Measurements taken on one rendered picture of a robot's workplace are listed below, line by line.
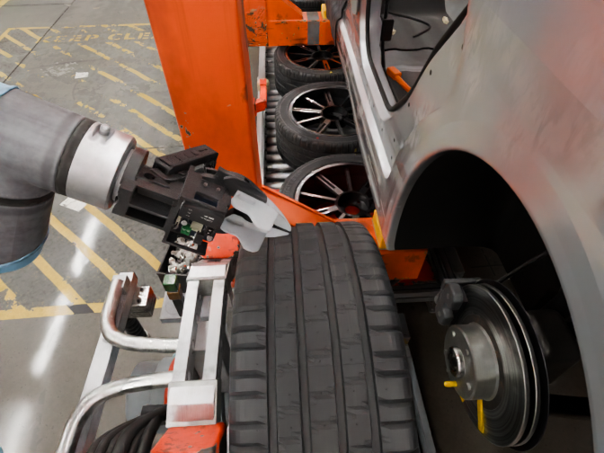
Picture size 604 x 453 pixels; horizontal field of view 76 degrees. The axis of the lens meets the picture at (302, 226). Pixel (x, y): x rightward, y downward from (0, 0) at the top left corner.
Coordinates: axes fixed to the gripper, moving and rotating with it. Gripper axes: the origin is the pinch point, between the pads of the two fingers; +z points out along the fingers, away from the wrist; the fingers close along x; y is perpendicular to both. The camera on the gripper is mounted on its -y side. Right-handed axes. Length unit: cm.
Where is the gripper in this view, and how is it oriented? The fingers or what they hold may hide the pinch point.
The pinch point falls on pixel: (280, 224)
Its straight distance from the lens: 53.2
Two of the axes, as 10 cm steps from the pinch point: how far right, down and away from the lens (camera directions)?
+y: 0.6, 6.0, -8.0
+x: 4.7, -7.2, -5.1
